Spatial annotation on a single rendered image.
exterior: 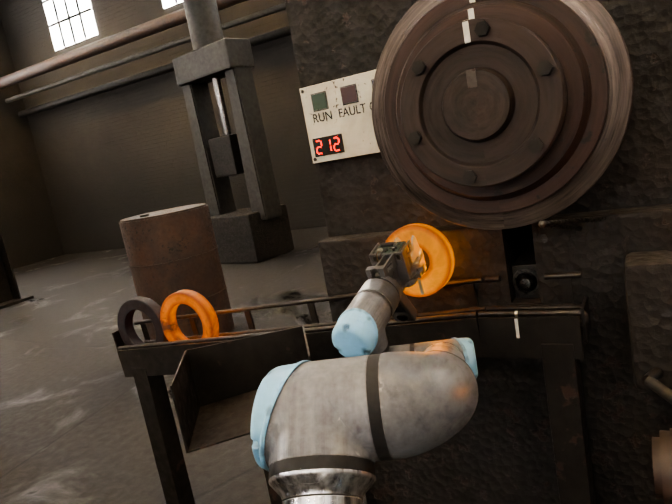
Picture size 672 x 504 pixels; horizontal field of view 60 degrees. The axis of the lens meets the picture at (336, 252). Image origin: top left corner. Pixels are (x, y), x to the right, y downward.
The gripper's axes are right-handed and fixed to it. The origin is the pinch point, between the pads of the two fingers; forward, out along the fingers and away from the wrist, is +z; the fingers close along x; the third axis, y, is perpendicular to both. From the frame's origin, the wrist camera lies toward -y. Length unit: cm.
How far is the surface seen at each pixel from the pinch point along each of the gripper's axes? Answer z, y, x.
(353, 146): 15.3, 21.1, 14.6
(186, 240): 144, -51, 214
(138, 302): -4, -6, 86
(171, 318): -4, -12, 76
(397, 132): 1.1, 25.9, -3.0
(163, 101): 624, -9, 634
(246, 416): -36.2, -15.1, 29.2
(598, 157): 0.0, 14.8, -37.9
